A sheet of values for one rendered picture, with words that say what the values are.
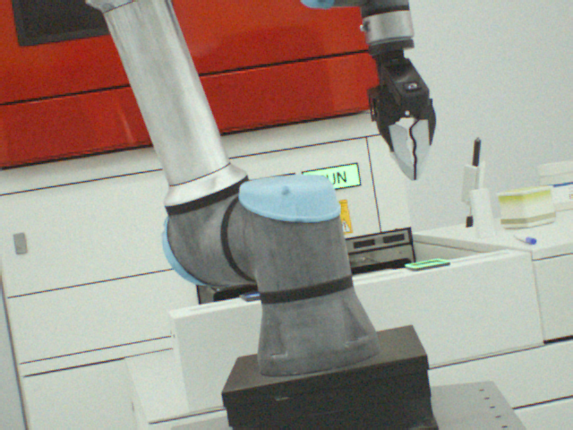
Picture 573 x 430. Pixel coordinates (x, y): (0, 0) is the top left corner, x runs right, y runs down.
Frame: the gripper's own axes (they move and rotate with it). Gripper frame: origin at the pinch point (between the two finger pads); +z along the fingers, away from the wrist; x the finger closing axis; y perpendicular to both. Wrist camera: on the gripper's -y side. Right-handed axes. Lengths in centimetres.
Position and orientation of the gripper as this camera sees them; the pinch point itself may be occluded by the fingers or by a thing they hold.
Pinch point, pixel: (414, 172)
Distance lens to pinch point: 179.7
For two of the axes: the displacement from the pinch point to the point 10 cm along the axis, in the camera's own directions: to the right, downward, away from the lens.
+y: -1.8, -0.2, 9.8
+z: 1.6, 9.9, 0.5
